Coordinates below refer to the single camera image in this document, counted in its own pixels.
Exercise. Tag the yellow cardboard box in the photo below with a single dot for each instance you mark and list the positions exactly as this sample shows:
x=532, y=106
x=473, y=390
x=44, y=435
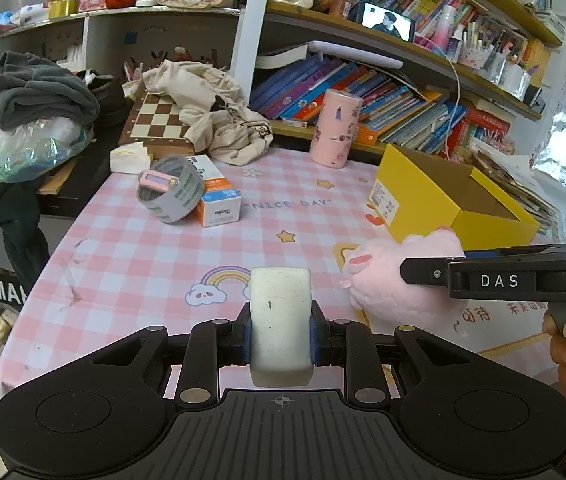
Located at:
x=428, y=210

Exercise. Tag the white orange medicine box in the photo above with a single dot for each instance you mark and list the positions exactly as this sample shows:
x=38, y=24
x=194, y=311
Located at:
x=220, y=210

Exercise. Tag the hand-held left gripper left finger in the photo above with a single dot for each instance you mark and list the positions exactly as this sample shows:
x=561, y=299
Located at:
x=247, y=332

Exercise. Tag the pink white bottle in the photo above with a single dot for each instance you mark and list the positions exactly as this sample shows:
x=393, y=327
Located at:
x=445, y=30

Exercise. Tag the grey clothes pile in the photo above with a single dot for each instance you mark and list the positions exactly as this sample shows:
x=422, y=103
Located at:
x=38, y=90

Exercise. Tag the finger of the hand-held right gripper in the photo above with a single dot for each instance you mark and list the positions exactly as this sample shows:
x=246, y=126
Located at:
x=423, y=271

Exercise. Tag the clear plastic container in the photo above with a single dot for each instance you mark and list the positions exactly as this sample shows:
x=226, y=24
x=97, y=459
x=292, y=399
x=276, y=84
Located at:
x=515, y=80

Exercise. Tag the white pen holder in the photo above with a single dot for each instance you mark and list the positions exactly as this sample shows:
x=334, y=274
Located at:
x=475, y=52

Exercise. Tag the small black stand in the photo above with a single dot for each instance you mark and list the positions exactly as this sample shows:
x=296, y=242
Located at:
x=534, y=96

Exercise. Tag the dark bag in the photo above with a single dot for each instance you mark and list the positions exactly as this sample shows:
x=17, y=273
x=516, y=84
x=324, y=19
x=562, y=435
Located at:
x=108, y=100

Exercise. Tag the red boxed book set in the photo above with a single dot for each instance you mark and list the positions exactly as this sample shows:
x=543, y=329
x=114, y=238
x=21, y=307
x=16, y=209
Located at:
x=483, y=130

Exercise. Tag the stack of papers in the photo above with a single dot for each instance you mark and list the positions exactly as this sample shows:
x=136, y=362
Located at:
x=513, y=180

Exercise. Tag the pink plush toy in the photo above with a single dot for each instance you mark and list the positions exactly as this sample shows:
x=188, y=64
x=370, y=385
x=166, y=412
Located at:
x=388, y=290

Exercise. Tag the propped screen device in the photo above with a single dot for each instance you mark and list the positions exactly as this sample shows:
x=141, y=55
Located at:
x=388, y=21

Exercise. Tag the row of large picture books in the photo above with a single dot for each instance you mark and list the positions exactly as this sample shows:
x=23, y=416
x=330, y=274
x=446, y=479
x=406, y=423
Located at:
x=313, y=90

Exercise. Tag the white lamp head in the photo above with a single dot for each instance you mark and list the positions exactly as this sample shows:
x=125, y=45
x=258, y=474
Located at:
x=358, y=55

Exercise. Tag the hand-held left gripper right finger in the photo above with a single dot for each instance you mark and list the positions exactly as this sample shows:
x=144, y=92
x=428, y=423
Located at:
x=315, y=332

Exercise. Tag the white rectangular block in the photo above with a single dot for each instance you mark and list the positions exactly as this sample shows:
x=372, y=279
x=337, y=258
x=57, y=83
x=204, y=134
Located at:
x=278, y=320

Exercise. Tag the black thick book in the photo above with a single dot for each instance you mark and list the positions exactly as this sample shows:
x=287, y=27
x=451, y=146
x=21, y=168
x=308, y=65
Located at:
x=280, y=57

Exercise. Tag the pink printed canister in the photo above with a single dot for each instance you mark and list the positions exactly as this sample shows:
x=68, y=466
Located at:
x=335, y=130

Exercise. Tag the small pink device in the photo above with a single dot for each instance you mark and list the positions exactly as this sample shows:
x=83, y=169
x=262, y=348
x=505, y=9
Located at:
x=158, y=181

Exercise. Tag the small white paper box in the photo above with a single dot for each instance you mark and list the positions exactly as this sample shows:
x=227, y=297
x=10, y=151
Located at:
x=130, y=159

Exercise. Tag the small orange box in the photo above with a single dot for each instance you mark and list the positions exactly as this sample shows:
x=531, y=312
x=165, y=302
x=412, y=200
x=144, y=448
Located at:
x=367, y=134

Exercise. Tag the pink checkered table mat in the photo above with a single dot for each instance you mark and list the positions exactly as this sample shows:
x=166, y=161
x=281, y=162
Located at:
x=138, y=260

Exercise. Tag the white wooden bookshelf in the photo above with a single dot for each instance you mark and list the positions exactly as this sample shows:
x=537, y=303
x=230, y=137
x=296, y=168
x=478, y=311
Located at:
x=248, y=35

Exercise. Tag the wooden chessboard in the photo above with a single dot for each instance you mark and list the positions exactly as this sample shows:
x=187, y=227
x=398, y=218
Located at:
x=155, y=120

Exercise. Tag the grey tape roll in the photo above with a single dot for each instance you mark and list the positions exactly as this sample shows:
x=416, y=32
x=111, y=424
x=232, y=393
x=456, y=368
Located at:
x=173, y=205

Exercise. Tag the iridescent plastic bag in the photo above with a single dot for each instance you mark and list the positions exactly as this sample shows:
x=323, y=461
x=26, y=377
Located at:
x=23, y=160

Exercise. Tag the beige cloth bag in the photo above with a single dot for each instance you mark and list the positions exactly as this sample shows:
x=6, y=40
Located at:
x=213, y=100

